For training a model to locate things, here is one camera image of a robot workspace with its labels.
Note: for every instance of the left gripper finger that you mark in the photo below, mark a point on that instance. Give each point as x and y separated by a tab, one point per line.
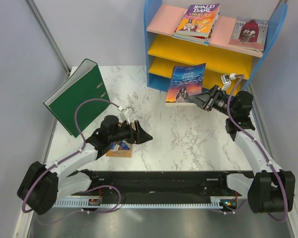
139	129
142	138

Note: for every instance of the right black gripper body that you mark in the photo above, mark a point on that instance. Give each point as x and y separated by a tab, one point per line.
217	101

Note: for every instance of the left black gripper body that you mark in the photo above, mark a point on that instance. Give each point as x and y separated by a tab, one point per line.
125	133

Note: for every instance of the Jane Eyre book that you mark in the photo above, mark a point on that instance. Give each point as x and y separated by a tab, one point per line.
185	81

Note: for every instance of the dogs bark book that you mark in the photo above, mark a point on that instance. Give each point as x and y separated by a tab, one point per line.
199	40

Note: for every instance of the Roald Dahl Charlie book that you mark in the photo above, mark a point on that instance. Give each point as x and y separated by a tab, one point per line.
197	18

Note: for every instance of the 13-Storey Treehouse book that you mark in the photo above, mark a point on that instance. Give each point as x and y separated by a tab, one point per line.
201	37

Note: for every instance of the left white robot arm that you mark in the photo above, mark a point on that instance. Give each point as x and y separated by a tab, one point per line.
44	184

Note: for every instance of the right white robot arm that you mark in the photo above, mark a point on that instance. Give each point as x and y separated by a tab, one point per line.
272	189

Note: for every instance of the blue shelf unit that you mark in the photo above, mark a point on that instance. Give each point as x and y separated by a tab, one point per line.
164	52

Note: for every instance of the green lever arch binder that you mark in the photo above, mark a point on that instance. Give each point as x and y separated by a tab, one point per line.
85	83

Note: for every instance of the grey red castle book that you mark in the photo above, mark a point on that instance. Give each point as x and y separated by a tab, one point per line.
250	34

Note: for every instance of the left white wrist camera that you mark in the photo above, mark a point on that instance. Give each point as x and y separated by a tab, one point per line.
126	113

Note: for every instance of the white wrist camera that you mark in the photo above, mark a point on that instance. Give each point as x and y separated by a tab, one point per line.
126	113
226	80

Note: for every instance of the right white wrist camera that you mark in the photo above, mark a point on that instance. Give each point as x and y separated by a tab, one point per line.
226	80

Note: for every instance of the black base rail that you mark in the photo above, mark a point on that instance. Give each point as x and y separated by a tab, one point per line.
157	187

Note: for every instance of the white slotted cable duct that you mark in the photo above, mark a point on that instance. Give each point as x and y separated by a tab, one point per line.
91	202

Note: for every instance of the aluminium frame post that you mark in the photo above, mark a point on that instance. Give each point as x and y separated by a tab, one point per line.
47	33

